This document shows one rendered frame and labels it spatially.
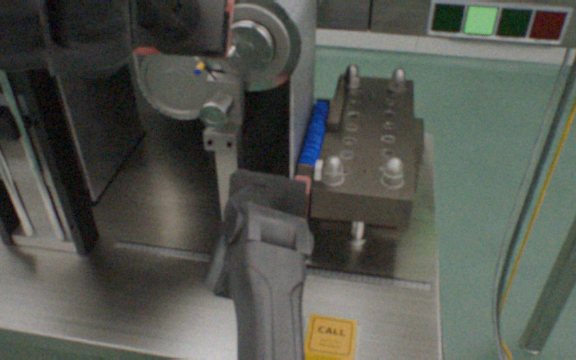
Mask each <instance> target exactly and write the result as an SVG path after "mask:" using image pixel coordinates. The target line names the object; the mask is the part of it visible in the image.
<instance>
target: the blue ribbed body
mask: <svg viewBox="0 0 576 360"><path fill-rule="evenodd" d="M329 107H330V106H328V104H326V103H325V102H316V103H315V104H314V106H313V109H312V114H311V118H310V121H309V124H308V128H307V132H306V136H305V140H304V143H302V147H301V151H300V156H299V158H298V162H297V167H298V163H302V164H312V165H313V171H314V169H315V164H316V160H319V158H320V153H321V149H322V145H323V140H324V136H325V131H326V120H327V116H328V112H329Z"/></svg>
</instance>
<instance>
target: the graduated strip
mask: <svg viewBox="0 0 576 360"><path fill-rule="evenodd" d="M116 241H117V242H115V244H114V245H113V249H121V250H128V251H137V252H144V253H152V254H159V255H168V256H175V257H182V258H190V259H198V261H206V262H208V261H209V257H210V254H211V252H207V251H200V250H191V249H184V248H176V247H168V245H160V244H153V243H144V242H137V241H128V240H121V239H118V240H116ZM306 275H307V276H314V277H322V278H330V279H338V280H345V281H353V282H360V283H369V284H376V285H384V286H391V287H400V288H407V289H415V290H422V291H431V292H432V282H429V281H420V280H413V279H405V278H397V277H389V276H382V274H373V273H366V272H357V271H350V270H342V269H334V268H326V267H318V266H310V265H306Z"/></svg>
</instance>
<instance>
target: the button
mask: <svg viewBox="0 0 576 360"><path fill-rule="evenodd" d="M356 331H357V320H352V319H345V318H338V317H330V316H323V315H316V314H311V315H310V319H309V325H308V331H307V336H306V342H305V355H306V360H354V352H355V342H356Z"/></svg>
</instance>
